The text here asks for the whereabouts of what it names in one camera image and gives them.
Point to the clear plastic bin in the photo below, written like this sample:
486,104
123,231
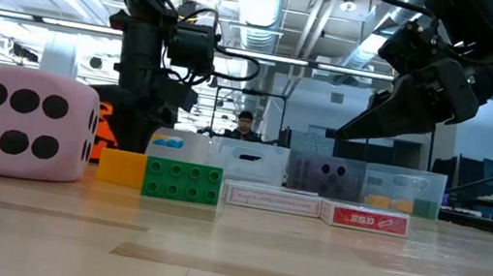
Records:
406,181
267,165

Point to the card deck red circle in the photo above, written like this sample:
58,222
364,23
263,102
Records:
364,219

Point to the brown toy brick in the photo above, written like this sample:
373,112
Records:
402,206

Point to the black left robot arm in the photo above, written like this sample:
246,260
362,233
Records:
143,44

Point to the dark green toy brick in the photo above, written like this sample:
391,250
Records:
181,180

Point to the person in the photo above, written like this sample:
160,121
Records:
244,125

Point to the blue toy brick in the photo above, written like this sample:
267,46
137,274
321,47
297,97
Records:
167,141

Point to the dark smoky plastic bin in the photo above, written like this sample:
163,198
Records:
329,158

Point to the white cylinder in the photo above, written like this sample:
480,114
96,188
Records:
60,56

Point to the desk with monitors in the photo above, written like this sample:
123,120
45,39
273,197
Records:
471,176

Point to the hanging round ceiling device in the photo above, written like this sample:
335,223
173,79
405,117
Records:
188,7

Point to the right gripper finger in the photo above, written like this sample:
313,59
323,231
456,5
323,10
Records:
392,115

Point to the orange pumpkin bucket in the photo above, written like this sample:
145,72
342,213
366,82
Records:
104,136

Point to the purple foam die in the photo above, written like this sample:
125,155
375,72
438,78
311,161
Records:
328,182

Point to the pink foam die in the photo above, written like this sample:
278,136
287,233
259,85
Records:
23,124

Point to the silver air duct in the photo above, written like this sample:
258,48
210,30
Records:
259,3

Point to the ceiling light strip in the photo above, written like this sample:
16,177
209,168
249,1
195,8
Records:
263,56

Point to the large orange-yellow toy brick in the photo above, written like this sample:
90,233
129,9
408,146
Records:
122,168

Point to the yellow square toy brick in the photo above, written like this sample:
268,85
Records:
379,202

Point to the white plastic bin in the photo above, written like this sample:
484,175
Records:
196,147

